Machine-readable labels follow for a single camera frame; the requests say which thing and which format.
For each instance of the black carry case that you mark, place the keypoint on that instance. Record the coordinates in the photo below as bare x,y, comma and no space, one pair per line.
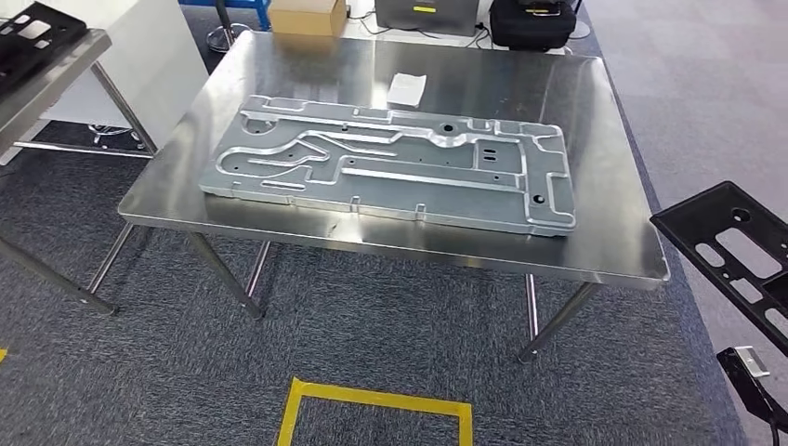
529,31

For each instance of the chrome pole round base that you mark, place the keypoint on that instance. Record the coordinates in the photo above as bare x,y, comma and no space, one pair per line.
224,38

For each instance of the black boxy object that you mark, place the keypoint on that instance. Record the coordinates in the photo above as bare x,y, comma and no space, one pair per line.
15,55

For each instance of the grey laptop computer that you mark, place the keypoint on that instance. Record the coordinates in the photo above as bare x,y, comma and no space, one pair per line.
425,21

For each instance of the stainless steel workbench table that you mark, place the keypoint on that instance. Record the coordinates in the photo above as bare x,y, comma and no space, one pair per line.
554,92
55,80

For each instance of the white paper sheet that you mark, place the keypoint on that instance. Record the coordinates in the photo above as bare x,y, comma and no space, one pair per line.
406,90

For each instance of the white cabinet panel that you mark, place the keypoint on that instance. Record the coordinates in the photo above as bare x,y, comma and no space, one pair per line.
154,61

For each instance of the brown cardboard box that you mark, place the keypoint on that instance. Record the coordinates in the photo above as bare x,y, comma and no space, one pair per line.
305,18

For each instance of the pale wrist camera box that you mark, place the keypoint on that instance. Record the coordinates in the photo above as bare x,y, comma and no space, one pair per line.
752,362

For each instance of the grey machined aluminium plate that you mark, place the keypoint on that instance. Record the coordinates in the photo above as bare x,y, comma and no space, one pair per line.
400,197

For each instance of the black plastic plate bracket part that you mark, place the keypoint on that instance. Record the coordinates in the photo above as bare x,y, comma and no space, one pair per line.
696,221

